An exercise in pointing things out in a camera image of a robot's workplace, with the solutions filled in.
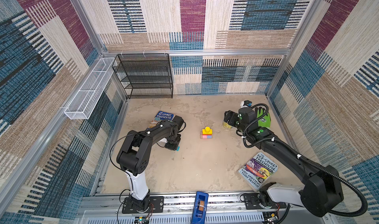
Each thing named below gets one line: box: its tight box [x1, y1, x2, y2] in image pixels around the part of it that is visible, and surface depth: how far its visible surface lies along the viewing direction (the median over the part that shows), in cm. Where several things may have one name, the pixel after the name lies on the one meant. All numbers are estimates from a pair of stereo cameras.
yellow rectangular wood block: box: [201, 128, 213, 135], surface depth 96 cm
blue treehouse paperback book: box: [148, 111, 175, 129], surface depth 107 cm
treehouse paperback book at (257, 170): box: [236, 151, 279, 192], surface depth 83 cm
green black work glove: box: [255, 106, 272, 128], surface depth 107 cm
